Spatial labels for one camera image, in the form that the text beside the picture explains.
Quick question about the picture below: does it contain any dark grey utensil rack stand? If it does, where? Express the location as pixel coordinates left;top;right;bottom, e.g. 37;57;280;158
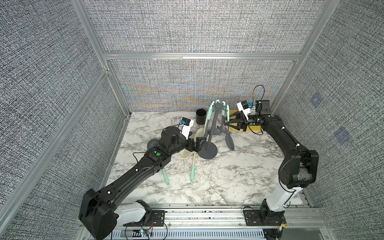
198;100;227;160

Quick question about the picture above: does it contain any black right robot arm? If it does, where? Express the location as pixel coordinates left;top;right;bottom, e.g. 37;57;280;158
225;100;319;222

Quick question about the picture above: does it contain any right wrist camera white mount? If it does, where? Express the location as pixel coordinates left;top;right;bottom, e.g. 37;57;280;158
237;101;251;120

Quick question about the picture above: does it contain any black cup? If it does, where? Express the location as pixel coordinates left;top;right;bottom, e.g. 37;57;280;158
196;109;207;125

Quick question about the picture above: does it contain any yellow tray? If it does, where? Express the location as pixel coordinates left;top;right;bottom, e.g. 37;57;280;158
230;111;265;126

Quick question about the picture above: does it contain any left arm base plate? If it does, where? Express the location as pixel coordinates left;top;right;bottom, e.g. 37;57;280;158
123;210;166;227

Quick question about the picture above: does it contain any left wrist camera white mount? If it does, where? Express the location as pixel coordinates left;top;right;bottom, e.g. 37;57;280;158
181;117;195;139

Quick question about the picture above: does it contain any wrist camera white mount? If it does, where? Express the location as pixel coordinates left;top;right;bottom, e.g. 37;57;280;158
237;101;251;120
181;117;195;139

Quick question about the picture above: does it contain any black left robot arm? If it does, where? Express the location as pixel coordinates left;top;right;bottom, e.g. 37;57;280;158
79;126;207;240

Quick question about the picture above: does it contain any cream skimmer long handle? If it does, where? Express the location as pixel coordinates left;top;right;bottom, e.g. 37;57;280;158
194;102;215;140

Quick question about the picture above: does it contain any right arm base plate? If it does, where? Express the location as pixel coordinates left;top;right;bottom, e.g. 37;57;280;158
243;209;285;226

